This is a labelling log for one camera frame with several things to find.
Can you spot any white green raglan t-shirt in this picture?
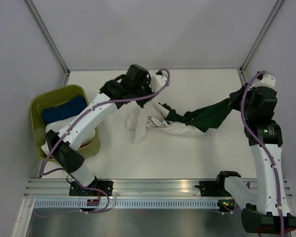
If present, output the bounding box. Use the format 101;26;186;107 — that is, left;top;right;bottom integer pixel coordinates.
126;98;232;143

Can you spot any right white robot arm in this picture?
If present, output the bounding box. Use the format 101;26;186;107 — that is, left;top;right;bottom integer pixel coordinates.
215;84;296;236

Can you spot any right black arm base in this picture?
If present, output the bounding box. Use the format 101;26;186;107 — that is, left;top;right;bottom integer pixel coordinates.
194;181;231;197

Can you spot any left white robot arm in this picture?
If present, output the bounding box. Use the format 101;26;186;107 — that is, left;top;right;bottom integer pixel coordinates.
46;64;153;196

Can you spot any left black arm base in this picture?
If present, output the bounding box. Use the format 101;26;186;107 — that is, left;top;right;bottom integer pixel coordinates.
69;180;113;197

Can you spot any blue folded t-shirt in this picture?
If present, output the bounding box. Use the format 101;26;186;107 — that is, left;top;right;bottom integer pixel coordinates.
42;96;88;125

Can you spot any red item in bin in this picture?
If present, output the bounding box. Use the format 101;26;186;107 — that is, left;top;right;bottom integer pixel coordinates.
78;142;91;150

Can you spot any white rolled t-shirt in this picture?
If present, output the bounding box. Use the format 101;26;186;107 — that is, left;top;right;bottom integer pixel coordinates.
41;117;96;155

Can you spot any olive green plastic bin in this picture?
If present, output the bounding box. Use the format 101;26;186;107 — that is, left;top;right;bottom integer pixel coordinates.
30;84;89;160

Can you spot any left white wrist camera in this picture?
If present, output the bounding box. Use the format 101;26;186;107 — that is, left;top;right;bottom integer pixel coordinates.
149;73;170;94

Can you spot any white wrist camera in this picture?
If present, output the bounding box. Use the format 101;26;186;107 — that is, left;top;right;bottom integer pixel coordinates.
254;74;276;89
149;73;170;94

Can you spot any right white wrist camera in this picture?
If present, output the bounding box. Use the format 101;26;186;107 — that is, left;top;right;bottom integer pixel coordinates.
254;74;276;89

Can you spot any right aluminium frame post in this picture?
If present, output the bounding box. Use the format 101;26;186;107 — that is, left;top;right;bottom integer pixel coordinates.
239;0;285;74

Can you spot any aluminium frame post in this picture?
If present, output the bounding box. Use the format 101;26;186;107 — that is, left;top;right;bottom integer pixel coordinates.
239;0;285;74
24;0;70;75

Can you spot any left aluminium frame post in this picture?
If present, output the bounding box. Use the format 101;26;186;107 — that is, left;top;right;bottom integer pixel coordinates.
24;0;70;75

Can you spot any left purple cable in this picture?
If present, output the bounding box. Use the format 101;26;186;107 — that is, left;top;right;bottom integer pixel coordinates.
40;68;171;215

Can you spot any white slotted cable duct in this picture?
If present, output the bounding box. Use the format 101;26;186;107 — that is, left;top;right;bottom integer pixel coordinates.
35;198;218;209

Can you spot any aluminium mounting rail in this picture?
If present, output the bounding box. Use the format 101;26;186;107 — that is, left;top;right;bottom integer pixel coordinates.
24;178;292;198

